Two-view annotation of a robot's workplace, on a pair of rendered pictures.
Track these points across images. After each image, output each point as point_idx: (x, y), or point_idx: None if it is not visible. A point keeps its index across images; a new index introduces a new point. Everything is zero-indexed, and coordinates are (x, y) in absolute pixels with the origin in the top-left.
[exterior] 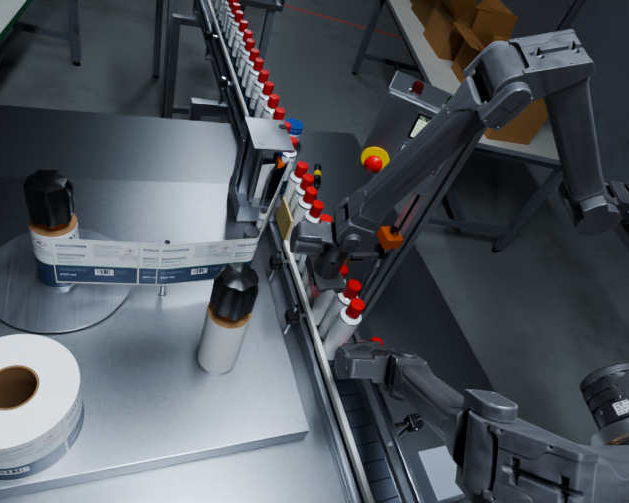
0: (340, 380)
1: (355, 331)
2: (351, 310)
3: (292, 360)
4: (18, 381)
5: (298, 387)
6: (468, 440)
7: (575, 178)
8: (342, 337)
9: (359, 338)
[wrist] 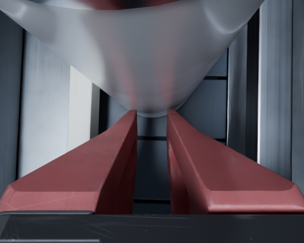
0: (158, 198)
1: (274, 22)
2: None
3: (52, 67)
4: None
5: (43, 157)
6: None
7: None
8: (98, 83)
9: (283, 81)
